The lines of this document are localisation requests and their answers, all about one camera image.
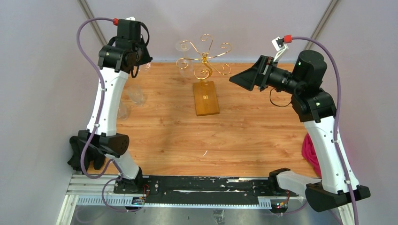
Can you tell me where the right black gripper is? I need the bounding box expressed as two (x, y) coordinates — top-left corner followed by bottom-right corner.
(230, 55), (304, 95)

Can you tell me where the ribbed glass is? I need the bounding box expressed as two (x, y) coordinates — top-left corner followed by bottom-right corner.
(127, 85), (145, 106)
(117, 101), (128, 120)

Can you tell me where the wine glass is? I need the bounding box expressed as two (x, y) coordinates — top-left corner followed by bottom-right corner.
(138, 62), (151, 73)
(175, 40), (193, 78)

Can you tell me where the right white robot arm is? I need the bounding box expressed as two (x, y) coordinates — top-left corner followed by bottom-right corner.
(230, 50), (371, 212)

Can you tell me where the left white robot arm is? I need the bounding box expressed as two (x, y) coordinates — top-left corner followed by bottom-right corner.
(69, 17), (152, 194)

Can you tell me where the wooden rack base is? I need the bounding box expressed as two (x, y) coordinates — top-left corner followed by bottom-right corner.
(193, 81), (220, 116)

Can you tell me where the pink cloth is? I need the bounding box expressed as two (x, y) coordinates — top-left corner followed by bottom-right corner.
(301, 134), (321, 178)

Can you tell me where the black cloth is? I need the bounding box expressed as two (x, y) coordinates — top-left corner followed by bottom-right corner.
(68, 135), (105, 172)

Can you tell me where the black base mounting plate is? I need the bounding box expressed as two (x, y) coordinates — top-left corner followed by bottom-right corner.
(113, 174), (300, 206)

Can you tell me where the gold wire glass rack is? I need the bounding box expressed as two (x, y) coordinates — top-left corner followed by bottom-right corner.
(188, 34), (232, 83)

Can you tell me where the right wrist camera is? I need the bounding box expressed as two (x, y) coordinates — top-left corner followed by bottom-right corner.
(271, 35), (292, 62)

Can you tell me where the aluminium frame rail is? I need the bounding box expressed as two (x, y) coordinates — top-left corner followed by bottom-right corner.
(56, 173), (358, 225)

